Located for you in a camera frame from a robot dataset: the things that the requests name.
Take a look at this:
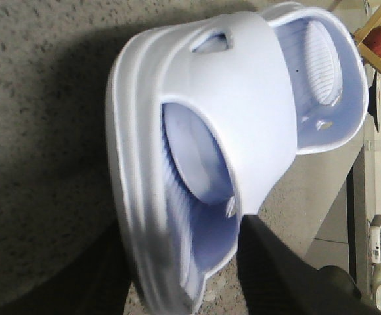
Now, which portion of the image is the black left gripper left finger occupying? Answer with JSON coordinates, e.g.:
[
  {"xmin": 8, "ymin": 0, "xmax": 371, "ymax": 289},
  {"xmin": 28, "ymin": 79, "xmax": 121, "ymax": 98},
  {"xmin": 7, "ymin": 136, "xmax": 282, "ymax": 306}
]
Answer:
[{"xmin": 65, "ymin": 222, "xmax": 135, "ymax": 315}]

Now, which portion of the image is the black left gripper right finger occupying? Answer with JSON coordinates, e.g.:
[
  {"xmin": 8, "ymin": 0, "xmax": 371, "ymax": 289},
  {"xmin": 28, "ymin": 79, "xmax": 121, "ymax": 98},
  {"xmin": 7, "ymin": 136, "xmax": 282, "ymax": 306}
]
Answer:
[{"xmin": 237, "ymin": 215, "xmax": 380, "ymax": 314}]

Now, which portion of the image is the light blue slipper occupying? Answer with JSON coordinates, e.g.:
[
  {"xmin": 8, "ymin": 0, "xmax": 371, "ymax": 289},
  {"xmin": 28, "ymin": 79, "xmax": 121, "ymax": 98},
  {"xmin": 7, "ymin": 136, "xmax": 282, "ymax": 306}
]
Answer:
[
  {"xmin": 106, "ymin": 11, "xmax": 297, "ymax": 314},
  {"xmin": 163, "ymin": 2, "xmax": 367, "ymax": 212}
]

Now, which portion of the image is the white device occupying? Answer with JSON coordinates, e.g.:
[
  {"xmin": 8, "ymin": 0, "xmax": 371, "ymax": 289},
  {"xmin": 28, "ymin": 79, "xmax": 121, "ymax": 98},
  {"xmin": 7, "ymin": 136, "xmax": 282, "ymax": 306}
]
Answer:
[{"xmin": 369, "ymin": 214, "xmax": 381, "ymax": 264}]

